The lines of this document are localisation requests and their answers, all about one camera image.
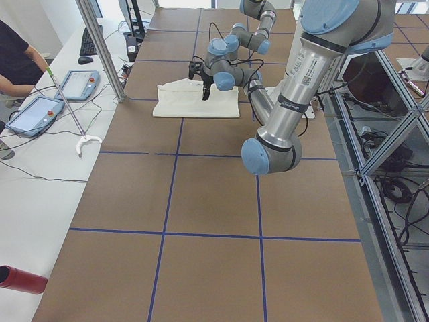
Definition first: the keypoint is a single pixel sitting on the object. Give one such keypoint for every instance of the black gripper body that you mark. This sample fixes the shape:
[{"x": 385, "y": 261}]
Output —
[{"x": 206, "y": 82}]

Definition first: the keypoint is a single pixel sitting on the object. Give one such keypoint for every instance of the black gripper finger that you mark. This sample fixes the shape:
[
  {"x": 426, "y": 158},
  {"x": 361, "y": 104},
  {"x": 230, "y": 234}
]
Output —
[{"x": 206, "y": 93}]

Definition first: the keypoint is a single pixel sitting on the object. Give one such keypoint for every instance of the cream long-sleeve cat shirt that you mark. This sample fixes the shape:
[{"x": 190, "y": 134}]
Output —
[{"x": 183, "y": 98}]

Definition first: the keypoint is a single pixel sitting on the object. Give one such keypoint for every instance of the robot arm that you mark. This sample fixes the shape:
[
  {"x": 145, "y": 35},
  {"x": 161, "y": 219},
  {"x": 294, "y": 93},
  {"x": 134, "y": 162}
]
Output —
[
  {"x": 257, "y": 41},
  {"x": 367, "y": 26}
]

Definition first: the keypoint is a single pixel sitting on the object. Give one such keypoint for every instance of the black power adapter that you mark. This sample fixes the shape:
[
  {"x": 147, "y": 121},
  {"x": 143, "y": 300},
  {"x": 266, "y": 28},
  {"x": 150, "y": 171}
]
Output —
[{"x": 132, "y": 48}]

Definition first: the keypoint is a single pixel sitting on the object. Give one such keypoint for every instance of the black keyboard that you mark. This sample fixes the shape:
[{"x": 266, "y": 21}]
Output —
[{"x": 87, "y": 47}]

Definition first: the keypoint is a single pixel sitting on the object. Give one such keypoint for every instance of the black computer mouse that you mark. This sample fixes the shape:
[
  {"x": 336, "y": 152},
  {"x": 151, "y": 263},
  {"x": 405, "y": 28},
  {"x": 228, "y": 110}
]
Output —
[{"x": 85, "y": 60}]

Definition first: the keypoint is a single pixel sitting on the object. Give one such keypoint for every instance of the far teach pendant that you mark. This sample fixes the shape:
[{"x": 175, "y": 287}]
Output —
[{"x": 78, "y": 85}]

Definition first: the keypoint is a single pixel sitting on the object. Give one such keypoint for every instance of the teach pendant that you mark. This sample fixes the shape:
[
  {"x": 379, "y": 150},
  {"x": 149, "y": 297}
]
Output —
[
  {"x": 78, "y": 85},
  {"x": 36, "y": 116}
]

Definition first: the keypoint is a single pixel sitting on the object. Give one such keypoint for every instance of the white reacher grabber stick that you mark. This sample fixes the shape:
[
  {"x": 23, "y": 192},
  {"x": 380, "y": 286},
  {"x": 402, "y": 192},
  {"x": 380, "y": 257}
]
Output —
[{"x": 84, "y": 137}]

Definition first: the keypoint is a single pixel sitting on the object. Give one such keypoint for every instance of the near teach pendant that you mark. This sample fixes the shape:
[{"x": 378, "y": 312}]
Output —
[{"x": 36, "y": 116}]

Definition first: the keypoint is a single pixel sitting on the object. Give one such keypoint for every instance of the seated person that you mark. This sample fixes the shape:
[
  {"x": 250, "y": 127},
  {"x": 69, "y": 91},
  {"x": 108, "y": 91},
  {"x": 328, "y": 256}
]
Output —
[{"x": 22, "y": 65}]

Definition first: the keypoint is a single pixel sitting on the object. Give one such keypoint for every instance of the red cylinder bottle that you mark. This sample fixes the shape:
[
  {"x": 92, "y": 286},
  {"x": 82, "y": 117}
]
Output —
[{"x": 21, "y": 280}]

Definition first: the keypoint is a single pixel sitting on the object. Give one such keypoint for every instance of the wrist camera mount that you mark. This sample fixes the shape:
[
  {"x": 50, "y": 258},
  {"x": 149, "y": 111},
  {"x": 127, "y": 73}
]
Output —
[{"x": 195, "y": 68}]

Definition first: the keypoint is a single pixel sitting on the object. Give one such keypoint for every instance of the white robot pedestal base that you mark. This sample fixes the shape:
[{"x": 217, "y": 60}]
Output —
[{"x": 311, "y": 54}]

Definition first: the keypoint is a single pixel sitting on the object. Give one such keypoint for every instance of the aluminium frame post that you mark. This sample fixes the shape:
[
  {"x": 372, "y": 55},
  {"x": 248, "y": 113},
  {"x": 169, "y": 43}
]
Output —
[{"x": 91, "y": 23}]

